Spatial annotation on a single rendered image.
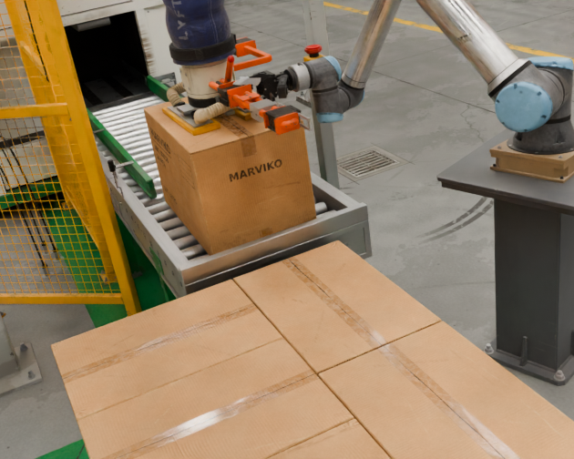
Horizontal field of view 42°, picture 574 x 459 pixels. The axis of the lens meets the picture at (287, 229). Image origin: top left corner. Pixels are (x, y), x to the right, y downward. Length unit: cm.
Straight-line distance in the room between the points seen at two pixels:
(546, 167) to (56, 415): 195
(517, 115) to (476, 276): 125
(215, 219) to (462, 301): 118
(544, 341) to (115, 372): 145
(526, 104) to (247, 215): 97
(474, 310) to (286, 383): 134
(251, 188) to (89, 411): 92
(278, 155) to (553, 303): 104
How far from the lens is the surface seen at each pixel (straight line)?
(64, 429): 297
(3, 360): 329
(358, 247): 273
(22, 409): 315
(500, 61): 230
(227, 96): 246
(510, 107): 227
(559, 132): 248
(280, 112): 217
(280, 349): 212
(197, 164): 244
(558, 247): 255
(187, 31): 259
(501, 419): 185
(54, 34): 294
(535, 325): 276
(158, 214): 302
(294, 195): 261
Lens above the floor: 179
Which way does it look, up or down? 27 degrees down
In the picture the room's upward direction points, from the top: 9 degrees counter-clockwise
